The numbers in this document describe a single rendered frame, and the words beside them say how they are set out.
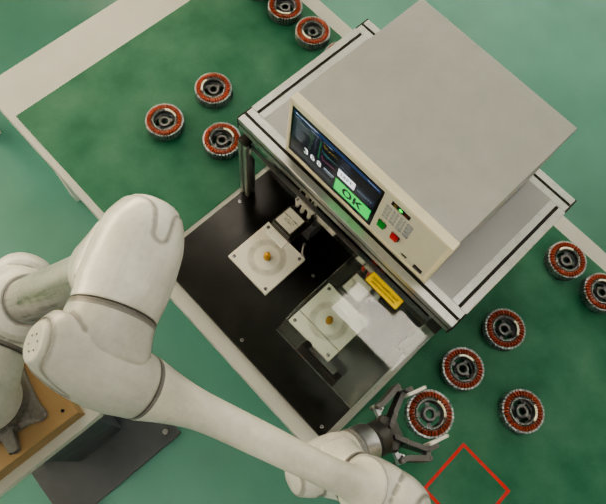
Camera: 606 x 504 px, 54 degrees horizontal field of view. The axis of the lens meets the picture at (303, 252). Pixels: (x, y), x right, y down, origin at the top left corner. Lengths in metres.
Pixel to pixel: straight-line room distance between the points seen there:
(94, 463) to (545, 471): 1.51
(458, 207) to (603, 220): 1.82
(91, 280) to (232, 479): 1.54
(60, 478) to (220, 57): 1.55
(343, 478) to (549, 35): 2.70
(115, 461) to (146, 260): 1.54
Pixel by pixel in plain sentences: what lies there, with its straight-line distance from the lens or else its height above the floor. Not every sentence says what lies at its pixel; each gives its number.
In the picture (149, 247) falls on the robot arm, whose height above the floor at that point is 1.50.
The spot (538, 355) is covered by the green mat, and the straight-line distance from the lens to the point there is 1.76.
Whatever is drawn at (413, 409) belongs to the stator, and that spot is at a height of 0.91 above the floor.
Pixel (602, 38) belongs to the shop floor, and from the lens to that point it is 3.49.
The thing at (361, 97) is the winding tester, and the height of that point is 1.32.
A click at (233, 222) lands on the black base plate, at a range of 1.68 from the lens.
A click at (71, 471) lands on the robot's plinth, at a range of 2.39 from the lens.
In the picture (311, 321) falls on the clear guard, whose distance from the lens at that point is 1.29.
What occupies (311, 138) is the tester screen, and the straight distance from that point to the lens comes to 1.25.
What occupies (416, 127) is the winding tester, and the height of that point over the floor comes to 1.32.
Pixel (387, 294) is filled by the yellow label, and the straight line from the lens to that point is 1.33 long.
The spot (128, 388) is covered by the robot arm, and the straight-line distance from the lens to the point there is 0.88.
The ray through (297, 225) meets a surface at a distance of 1.51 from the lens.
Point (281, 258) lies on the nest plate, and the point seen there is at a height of 0.78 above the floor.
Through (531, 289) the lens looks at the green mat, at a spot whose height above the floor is 0.75.
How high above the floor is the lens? 2.32
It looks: 70 degrees down
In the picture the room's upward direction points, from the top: 12 degrees clockwise
